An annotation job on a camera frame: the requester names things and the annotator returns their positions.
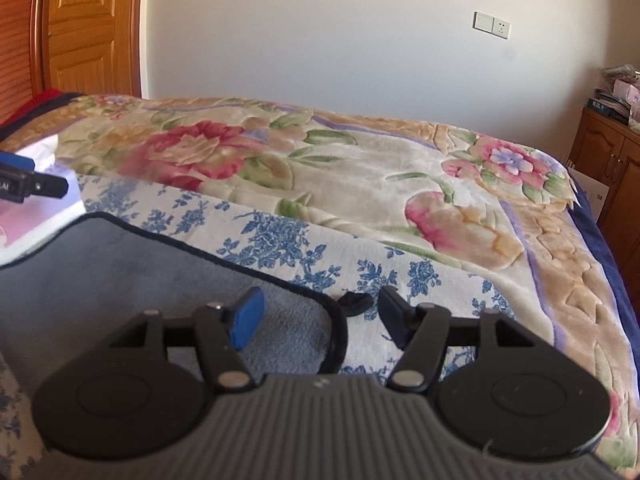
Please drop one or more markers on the white wall socket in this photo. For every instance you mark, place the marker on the white wall socket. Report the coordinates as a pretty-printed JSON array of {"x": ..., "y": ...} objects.
[{"x": 501, "y": 27}]

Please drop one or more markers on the white and pink folded cloth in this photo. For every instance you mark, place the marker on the white and pink folded cloth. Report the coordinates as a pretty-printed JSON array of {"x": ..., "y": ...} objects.
[{"x": 30, "y": 232}]

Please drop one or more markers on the red cloth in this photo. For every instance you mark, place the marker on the red cloth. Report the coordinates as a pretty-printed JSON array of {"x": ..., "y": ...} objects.
[{"x": 42, "y": 99}]

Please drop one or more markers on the white wall switch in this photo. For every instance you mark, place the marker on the white wall switch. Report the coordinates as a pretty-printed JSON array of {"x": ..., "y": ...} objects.
[{"x": 483, "y": 21}]

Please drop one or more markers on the wooden door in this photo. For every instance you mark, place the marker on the wooden door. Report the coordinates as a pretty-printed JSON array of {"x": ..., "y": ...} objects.
[{"x": 90, "y": 25}]

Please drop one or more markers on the clear plastic bag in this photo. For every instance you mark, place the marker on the clear plastic bag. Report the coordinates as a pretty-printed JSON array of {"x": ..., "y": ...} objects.
[{"x": 620, "y": 73}]

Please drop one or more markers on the grey towel with black edging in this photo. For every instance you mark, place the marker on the grey towel with black edging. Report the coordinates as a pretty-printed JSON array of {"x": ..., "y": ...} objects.
[{"x": 100, "y": 280}]

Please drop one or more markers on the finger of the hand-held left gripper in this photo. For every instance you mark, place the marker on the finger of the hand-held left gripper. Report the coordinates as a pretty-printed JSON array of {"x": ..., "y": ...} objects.
[{"x": 40, "y": 185}]

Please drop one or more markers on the stack of books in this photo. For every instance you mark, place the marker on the stack of books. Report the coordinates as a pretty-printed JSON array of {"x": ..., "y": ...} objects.
[{"x": 607, "y": 105}]

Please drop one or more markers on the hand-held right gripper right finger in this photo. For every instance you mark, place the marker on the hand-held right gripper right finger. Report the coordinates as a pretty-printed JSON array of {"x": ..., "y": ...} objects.
[{"x": 392, "y": 315}]

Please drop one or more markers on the wooden louvred wardrobe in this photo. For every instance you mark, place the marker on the wooden louvred wardrobe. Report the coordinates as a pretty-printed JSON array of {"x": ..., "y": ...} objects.
[{"x": 17, "y": 45}]

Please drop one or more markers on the wooden cabinet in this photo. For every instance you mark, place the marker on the wooden cabinet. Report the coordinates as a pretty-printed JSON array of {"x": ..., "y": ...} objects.
[{"x": 617, "y": 170}]

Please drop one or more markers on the blue floral white bedsheet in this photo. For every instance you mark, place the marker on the blue floral white bedsheet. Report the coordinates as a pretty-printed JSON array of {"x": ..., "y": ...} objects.
[{"x": 280, "y": 245}]

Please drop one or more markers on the white flat board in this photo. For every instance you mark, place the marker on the white flat board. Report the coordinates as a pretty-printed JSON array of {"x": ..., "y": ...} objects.
[{"x": 592, "y": 192}]

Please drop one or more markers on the pink box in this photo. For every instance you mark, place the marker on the pink box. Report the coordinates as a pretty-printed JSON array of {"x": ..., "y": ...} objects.
[{"x": 627, "y": 91}]

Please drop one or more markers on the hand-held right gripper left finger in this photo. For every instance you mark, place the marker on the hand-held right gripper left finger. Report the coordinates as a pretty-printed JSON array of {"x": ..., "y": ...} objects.
[{"x": 247, "y": 317}]

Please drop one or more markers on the floral plush blanket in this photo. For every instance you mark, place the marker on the floral plush blanket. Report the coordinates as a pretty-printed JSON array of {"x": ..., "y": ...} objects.
[{"x": 350, "y": 160}]

